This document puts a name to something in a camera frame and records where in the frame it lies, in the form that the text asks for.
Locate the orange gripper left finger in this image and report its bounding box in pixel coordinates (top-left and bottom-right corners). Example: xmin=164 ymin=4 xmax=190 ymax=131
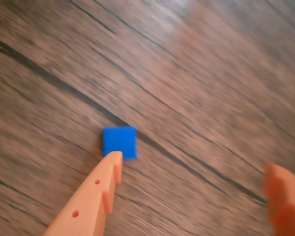
xmin=43 ymin=151 xmax=123 ymax=236

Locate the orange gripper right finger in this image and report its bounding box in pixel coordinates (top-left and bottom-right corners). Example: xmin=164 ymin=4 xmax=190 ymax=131
xmin=262 ymin=163 xmax=295 ymax=236

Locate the blue cube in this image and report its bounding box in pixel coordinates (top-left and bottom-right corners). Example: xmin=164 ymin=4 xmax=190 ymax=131
xmin=103 ymin=126 xmax=138 ymax=161

